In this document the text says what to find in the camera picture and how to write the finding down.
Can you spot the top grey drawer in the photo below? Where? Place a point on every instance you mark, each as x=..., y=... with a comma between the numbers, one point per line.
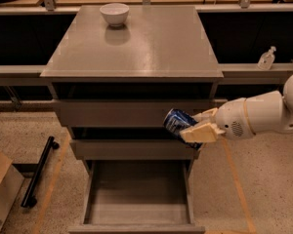
x=125, y=113

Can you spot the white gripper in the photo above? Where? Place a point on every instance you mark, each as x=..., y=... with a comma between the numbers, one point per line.
x=231, y=118

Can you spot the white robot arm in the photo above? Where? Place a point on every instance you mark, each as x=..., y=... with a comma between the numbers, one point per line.
x=270, y=112

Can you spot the open bottom grey drawer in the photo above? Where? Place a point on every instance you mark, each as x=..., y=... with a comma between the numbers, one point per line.
x=137, y=197

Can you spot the grey drawer cabinet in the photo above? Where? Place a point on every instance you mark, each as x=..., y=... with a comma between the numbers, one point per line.
x=154, y=38

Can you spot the white ceramic bowl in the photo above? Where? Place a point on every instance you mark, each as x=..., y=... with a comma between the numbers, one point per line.
x=115, y=14

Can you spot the brown cardboard box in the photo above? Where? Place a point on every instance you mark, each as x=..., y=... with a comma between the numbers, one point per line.
x=10, y=185

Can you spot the clear sanitizer pump bottle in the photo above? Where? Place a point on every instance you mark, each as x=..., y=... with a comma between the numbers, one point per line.
x=266, y=60

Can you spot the middle grey drawer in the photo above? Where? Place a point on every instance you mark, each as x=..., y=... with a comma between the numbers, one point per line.
x=132, y=150

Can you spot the grey metal rail shelf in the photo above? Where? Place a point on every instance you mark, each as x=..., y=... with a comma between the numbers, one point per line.
x=226, y=74

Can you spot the blue pepsi can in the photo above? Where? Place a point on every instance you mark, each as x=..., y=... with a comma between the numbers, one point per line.
x=177, y=120

